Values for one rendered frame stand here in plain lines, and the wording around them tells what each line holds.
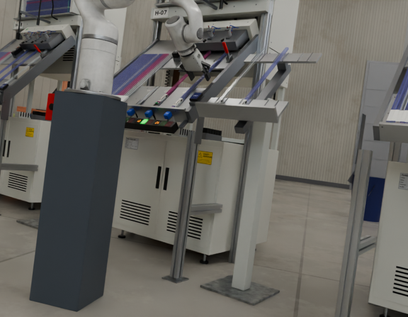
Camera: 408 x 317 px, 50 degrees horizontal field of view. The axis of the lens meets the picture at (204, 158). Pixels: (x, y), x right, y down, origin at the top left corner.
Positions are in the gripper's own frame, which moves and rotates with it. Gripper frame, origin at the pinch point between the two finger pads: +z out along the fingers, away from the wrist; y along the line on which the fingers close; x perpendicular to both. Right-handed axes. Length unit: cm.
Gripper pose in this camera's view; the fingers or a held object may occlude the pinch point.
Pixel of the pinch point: (200, 77)
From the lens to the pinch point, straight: 208.5
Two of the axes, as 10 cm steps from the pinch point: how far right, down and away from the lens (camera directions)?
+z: 3.6, 6.5, 6.7
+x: -4.4, 7.5, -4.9
